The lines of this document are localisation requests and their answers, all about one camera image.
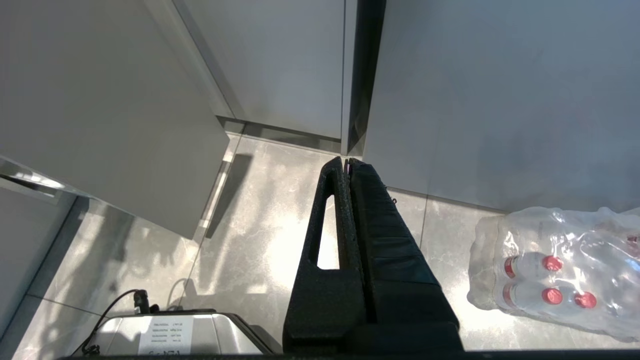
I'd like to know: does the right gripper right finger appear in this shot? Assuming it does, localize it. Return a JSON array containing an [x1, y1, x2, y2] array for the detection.
[[346, 158, 464, 353]]

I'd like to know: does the black cable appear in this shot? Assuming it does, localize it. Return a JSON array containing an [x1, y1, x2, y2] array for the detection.
[[70, 289, 151, 357]]

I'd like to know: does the grey cabinet door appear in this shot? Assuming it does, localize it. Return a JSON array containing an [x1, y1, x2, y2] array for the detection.
[[363, 0, 640, 213], [0, 0, 231, 240], [172, 0, 346, 140]]

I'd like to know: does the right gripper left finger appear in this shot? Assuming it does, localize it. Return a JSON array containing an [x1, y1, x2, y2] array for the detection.
[[282, 156, 367, 354]]

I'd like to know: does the shrink-wrapped water bottle pack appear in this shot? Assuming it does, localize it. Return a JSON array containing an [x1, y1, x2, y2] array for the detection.
[[467, 206, 640, 342]]

